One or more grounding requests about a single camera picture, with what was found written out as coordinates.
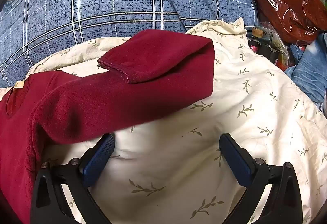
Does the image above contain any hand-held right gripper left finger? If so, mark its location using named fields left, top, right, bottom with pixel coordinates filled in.
left=30, top=133, right=116, bottom=224

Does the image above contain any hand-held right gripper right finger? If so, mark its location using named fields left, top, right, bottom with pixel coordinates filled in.
left=219, top=133, right=303, bottom=224

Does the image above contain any dark red fleece sweater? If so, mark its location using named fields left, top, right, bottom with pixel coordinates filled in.
left=0, top=29, right=214, bottom=224

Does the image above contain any cream leaf-print quilt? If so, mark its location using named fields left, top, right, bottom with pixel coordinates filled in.
left=0, top=18, right=327, bottom=224

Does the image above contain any blue denim cloth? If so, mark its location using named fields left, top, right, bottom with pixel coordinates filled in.
left=285, top=32, right=327, bottom=109

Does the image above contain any clear bag of small items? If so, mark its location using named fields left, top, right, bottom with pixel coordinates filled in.
left=247, top=22, right=290, bottom=71

